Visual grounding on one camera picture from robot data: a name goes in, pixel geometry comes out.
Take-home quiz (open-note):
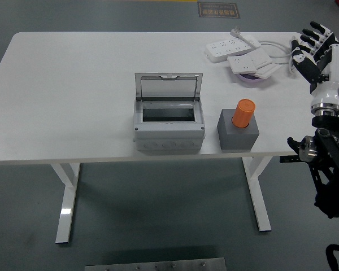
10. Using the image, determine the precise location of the purple round bowl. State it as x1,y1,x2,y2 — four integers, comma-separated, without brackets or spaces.
236,72,268,85

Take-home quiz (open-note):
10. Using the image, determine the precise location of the grey plastic electrical box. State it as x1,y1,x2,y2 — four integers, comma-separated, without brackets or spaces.
132,97,206,152

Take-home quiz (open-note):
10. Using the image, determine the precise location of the grey block holder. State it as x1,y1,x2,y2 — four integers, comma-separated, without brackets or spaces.
216,108,260,151

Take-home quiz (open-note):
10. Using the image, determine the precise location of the transparent hinged box lid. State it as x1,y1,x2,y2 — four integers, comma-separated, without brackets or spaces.
134,72,203,102

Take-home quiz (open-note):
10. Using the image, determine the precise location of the white power cord with plug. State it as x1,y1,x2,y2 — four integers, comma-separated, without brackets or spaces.
229,26,303,76

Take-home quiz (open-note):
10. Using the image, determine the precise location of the white square socket panel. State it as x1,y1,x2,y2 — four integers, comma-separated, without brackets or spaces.
253,62,283,80
227,53,273,75

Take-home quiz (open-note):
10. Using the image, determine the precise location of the white long power strip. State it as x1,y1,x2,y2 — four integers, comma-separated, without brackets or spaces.
205,38,257,64

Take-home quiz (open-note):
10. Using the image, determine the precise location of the brown floor sign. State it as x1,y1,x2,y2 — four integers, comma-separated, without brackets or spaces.
197,1,241,20

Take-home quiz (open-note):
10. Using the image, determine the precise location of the white table leg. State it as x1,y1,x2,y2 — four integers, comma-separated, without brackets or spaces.
50,163,81,244
241,156,273,233

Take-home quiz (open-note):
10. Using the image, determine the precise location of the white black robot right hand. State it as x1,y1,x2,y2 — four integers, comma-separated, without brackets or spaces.
288,21,339,107

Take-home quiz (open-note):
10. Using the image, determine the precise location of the orange cylindrical battery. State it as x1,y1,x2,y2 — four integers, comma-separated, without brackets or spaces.
232,98,257,129

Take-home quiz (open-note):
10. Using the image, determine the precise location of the grey metal plate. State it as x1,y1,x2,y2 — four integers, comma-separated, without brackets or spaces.
84,257,227,271

